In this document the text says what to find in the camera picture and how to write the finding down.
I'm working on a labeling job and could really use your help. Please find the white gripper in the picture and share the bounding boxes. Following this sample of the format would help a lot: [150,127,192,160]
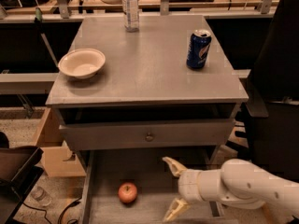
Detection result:
[163,157,203,222]

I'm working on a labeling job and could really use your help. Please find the red apple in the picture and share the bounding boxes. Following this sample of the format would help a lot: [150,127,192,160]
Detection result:
[118,182,137,203]

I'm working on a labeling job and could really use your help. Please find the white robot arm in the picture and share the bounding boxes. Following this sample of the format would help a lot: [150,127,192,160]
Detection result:
[163,157,299,222]

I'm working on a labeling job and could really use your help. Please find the grey open middle drawer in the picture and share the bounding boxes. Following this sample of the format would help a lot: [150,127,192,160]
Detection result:
[78,147,240,224]

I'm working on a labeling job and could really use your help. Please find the round metal drawer knob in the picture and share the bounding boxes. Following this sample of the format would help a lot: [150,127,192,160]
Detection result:
[145,133,154,142]

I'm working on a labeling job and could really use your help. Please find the grey top drawer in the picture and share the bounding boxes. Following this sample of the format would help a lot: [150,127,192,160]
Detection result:
[57,104,237,150]

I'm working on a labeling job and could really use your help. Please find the cardboard box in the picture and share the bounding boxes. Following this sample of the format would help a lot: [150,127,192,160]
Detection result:
[32,108,86,177]

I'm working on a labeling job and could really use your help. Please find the black office chair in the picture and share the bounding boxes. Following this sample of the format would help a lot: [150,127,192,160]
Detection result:
[224,0,299,183]

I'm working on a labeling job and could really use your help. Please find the clear glass on floor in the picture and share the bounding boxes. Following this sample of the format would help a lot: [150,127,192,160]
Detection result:
[30,186,52,207]

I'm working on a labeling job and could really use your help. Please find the blue soda can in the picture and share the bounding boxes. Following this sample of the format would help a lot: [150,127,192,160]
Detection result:
[187,29,212,69]

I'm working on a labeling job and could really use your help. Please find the white ceramic bowl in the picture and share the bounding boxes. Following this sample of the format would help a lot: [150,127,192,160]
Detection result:
[58,49,106,79]

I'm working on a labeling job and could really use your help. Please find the black bin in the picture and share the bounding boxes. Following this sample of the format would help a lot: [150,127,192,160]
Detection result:
[0,132,43,224]

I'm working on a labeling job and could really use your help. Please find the clear plastic water bottle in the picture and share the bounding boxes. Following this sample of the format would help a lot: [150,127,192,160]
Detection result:
[122,0,139,32]

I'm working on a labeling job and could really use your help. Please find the black floor cable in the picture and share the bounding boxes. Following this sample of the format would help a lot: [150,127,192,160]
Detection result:
[22,197,82,224]

